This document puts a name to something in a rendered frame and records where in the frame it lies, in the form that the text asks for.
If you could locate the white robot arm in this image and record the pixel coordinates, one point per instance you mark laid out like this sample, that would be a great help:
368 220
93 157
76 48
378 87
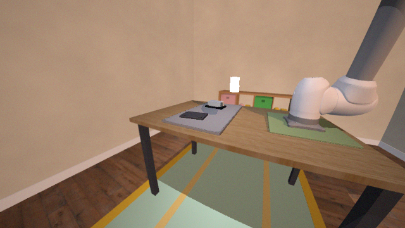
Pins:
354 93

